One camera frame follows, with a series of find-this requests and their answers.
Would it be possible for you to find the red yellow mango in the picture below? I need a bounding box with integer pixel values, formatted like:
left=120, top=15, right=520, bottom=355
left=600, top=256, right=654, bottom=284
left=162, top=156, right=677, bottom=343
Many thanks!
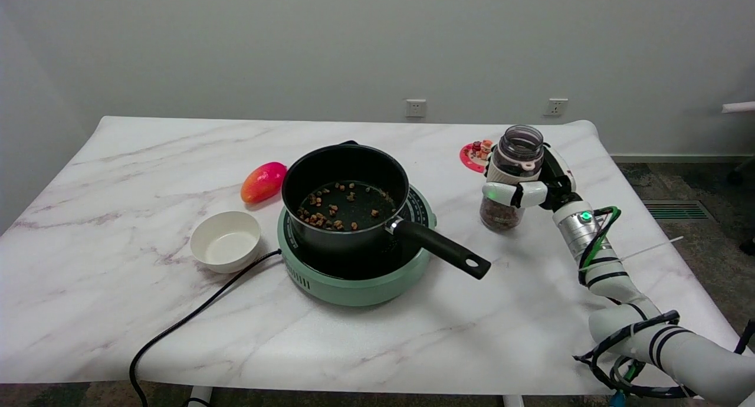
left=240, top=162, right=288, bottom=205

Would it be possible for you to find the black saucepan with handle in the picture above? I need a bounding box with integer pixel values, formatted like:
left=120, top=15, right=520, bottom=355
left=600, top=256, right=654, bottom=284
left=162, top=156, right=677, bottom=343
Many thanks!
left=281, top=140, right=492, bottom=280

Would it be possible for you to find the floor vent grille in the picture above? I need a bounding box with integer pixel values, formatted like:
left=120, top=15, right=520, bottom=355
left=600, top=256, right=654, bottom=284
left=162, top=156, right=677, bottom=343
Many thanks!
left=642, top=200, right=715, bottom=221

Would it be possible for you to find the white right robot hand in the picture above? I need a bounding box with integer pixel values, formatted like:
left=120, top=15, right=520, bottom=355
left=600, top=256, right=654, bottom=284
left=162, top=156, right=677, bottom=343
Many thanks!
left=482, top=143, right=577, bottom=212

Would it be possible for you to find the white ceramic bowl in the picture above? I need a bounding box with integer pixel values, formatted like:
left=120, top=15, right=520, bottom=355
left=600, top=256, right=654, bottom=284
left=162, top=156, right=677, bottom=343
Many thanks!
left=190, top=211, right=262, bottom=274

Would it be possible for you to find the black power cord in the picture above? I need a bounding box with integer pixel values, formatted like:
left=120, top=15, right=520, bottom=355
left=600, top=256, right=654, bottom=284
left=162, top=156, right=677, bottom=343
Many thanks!
left=129, top=249, right=283, bottom=407

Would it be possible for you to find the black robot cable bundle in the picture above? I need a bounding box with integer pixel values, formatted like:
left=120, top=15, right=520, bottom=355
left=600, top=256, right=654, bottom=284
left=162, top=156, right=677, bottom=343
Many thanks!
left=573, top=310, right=755, bottom=399

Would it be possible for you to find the clear jar with nuts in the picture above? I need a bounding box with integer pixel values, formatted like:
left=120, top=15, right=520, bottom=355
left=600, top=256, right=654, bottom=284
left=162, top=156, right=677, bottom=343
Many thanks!
left=479, top=125, right=545, bottom=231

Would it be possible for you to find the red coaster with figurines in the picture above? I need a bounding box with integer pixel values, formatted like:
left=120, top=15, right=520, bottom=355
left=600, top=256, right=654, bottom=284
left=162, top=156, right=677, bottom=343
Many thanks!
left=459, top=139, right=495, bottom=174

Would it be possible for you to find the green electric hot plate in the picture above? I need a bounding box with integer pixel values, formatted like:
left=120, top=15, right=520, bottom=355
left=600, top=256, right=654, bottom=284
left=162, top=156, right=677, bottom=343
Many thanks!
left=277, top=184, right=438, bottom=307

